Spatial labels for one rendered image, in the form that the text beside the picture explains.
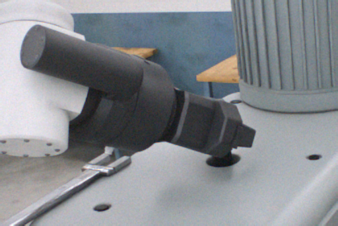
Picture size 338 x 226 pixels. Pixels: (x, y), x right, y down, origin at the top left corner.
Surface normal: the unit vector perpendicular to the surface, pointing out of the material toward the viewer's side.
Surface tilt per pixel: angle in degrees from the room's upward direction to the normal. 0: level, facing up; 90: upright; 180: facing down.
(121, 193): 0
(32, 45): 60
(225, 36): 90
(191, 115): 90
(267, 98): 90
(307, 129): 0
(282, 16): 90
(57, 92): 71
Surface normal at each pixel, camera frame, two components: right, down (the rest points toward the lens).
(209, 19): -0.52, 0.35
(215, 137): -0.69, -0.20
